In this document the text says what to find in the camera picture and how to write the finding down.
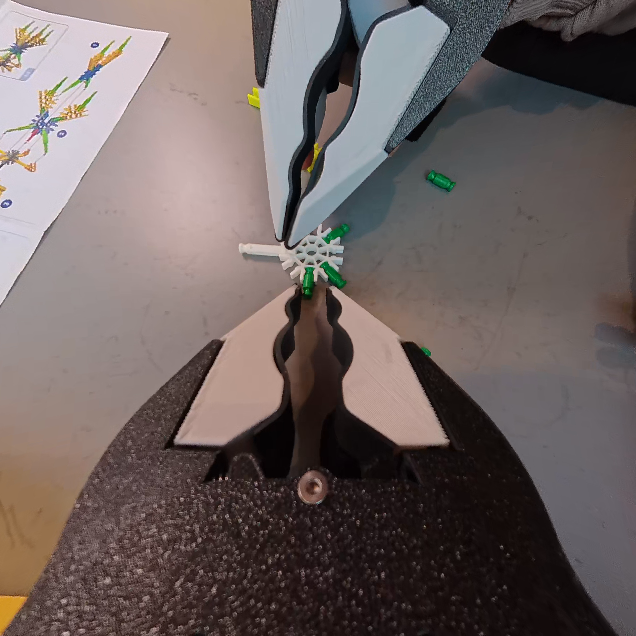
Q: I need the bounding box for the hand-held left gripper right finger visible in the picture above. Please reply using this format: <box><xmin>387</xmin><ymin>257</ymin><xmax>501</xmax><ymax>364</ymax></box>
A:
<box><xmin>324</xmin><ymin>287</ymin><xmax>452</xmax><ymax>452</ymax></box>

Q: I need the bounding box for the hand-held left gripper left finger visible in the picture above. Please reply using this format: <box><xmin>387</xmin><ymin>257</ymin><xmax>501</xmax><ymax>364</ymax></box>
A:
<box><xmin>175</xmin><ymin>286</ymin><xmax>305</xmax><ymax>452</ymax></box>

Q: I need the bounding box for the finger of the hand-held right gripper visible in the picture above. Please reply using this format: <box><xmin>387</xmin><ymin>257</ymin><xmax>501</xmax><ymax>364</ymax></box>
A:
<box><xmin>287</xmin><ymin>17</ymin><xmax>451</xmax><ymax>250</ymax></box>
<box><xmin>258</xmin><ymin>0</ymin><xmax>348</xmax><ymax>246</ymax></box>

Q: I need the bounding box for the white plastic rod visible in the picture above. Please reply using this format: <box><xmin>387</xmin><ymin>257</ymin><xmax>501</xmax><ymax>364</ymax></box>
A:
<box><xmin>238</xmin><ymin>242</ymin><xmax>286</xmax><ymax>259</ymax></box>

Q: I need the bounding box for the white snowflake connector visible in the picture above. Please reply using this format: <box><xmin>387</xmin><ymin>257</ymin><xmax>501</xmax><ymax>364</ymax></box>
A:
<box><xmin>279</xmin><ymin>225</ymin><xmax>346</xmax><ymax>285</ymax></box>

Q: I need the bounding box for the person's right forearm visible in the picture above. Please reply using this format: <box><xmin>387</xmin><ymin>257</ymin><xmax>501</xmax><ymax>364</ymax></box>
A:
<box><xmin>481</xmin><ymin>22</ymin><xmax>636</xmax><ymax>102</ymax></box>

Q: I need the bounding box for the printed instruction sheet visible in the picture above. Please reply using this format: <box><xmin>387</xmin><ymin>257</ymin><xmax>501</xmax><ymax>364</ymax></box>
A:
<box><xmin>0</xmin><ymin>0</ymin><xmax>170</xmax><ymax>306</ymax></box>

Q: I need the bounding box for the yellow box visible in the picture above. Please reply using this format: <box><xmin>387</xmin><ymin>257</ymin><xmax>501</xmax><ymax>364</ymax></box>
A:
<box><xmin>0</xmin><ymin>594</ymin><xmax>29</xmax><ymax>634</ymax></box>

